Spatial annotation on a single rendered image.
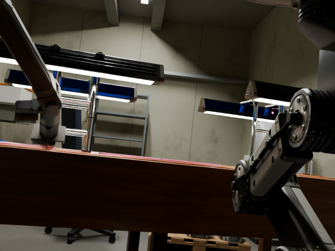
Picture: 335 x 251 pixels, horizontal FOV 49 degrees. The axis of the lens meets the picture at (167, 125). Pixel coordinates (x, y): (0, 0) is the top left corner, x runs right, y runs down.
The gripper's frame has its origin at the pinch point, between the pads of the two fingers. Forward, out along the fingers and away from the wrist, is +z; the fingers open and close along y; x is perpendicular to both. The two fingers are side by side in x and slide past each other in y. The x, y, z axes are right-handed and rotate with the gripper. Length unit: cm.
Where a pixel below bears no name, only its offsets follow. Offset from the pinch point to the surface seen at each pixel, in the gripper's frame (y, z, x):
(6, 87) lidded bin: 90, 295, -353
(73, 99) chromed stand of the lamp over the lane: -6.4, -1.8, -24.4
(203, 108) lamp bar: -72, 21, -54
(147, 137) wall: -157, 426, -407
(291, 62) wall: -303, 155, -333
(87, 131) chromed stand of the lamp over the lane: -13.1, 5.4, -15.7
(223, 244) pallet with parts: -134, 153, -46
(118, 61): -20.0, -23.3, -24.0
